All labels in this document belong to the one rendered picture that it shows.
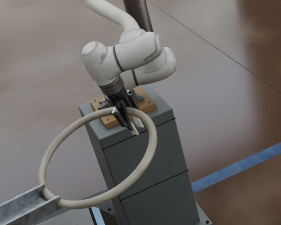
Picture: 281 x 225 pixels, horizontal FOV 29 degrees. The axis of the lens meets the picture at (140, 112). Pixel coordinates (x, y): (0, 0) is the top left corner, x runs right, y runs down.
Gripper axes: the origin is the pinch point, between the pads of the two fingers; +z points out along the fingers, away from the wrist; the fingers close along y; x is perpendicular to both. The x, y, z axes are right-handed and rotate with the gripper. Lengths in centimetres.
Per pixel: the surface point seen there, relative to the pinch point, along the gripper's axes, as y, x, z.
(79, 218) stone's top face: 42.5, -3.9, 7.9
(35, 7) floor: -273, -419, 139
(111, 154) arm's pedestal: -6, -37, 34
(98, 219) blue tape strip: 38.8, 1.4, 11.2
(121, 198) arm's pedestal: 1, -40, 62
